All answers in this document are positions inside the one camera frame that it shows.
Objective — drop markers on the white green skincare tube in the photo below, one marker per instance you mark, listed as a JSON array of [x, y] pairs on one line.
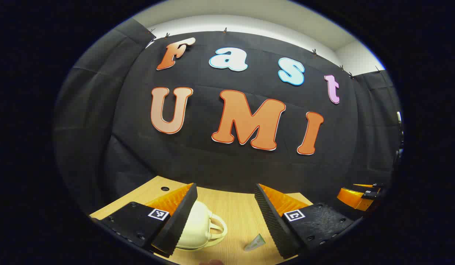
[[255, 243]]

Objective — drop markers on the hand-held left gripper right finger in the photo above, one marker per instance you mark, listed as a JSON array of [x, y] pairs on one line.
[[273, 221]]

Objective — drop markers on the black backdrop cloth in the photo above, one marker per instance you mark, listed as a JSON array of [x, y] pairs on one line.
[[212, 165]]

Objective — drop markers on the pale yellow suitcase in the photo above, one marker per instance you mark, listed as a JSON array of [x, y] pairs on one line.
[[196, 228]]

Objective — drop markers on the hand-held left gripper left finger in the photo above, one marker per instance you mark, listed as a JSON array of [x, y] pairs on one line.
[[177, 221]]

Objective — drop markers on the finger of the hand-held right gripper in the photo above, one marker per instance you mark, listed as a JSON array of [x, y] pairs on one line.
[[371, 186], [354, 198]]

